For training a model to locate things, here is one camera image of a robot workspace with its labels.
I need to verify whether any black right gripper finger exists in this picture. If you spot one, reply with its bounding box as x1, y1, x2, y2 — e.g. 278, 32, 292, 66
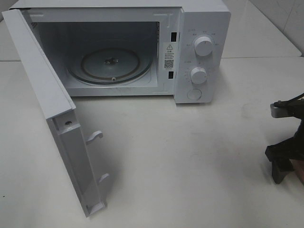
271, 159, 295, 184

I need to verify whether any white warning label sticker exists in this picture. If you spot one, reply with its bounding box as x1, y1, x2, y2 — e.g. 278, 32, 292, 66
162, 42, 177, 70

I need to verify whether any white microwave knob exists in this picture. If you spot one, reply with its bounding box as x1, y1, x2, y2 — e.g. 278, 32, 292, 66
190, 67, 208, 85
194, 35, 214, 57

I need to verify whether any glass microwave turntable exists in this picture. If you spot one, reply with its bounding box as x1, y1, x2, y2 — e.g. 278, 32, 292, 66
68, 47, 153, 85

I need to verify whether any round white door button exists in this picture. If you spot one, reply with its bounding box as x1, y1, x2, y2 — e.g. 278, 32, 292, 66
187, 89, 202, 100

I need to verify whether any white lower microwave knob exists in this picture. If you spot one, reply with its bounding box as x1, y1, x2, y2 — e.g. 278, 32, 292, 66
190, 67, 208, 85

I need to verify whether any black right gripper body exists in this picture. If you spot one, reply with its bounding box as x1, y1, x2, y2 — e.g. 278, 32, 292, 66
265, 119, 304, 166

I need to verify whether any white upper microwave knob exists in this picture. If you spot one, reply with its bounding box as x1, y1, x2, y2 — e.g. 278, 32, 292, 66
194, 35, 214, 57

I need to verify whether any white microwave oven body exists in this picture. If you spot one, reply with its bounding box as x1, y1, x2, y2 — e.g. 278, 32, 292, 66
8, 0, 231, 104

